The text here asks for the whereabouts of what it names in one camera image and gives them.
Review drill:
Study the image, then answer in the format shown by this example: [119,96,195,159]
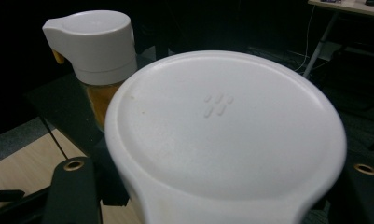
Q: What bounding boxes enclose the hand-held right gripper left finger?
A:
[40,156,103,224]

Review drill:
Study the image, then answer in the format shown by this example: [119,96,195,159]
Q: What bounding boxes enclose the white-lidded jar with orange seasoning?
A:
[41,9,139,132]

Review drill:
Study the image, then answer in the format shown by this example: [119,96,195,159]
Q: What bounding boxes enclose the black shelf with metal legs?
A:
[23,55,374,208]

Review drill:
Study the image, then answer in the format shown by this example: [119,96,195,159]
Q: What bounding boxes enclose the white cable hanging from desk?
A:
[294,5,317,73]

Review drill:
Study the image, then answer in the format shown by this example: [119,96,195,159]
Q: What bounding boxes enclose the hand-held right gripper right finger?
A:
[326,152,374,224]

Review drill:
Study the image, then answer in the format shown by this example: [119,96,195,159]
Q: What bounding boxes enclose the white-legged desk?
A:
[301,0,374,79]

